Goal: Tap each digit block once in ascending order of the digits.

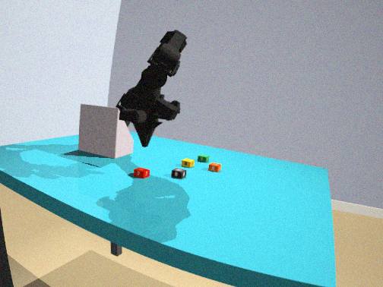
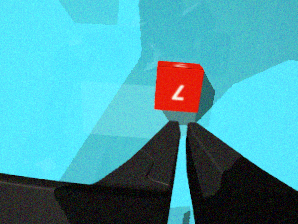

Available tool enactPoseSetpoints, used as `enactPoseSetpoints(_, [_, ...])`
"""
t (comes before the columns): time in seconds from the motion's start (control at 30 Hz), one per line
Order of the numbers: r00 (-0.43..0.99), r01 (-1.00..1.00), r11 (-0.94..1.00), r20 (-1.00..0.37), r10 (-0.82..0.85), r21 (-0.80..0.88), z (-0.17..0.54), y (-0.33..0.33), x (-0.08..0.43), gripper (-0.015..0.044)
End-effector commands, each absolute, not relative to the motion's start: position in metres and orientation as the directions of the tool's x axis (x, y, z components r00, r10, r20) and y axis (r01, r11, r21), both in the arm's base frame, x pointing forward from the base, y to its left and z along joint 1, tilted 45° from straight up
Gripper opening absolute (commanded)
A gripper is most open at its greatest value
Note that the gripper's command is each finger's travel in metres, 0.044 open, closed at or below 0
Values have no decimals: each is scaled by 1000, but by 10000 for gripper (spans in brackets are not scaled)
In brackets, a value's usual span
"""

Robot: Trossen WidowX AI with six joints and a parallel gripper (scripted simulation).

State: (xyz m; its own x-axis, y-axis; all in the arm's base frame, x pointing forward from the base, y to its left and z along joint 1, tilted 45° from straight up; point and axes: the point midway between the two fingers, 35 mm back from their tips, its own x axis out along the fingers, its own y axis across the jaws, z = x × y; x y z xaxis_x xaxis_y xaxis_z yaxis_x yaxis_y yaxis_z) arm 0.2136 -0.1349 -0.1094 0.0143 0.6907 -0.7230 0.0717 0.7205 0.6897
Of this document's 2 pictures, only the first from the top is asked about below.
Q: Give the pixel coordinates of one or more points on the orange block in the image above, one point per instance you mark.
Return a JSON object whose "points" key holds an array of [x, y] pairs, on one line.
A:
{"points": [[214, 167]]}

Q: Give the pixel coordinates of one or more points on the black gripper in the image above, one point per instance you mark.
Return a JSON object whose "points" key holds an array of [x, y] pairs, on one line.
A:
{"points": [[143, 121]]}

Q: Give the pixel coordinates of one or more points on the green block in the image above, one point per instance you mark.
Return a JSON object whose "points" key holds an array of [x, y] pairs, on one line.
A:
{"points": [[203, 158]]}

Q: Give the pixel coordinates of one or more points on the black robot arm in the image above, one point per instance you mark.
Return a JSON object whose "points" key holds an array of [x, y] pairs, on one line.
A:
{"points": [[164, 61]]}

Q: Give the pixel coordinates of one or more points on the red block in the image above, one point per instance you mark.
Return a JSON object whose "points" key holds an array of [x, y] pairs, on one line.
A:
{"points": [[141, 172]]}

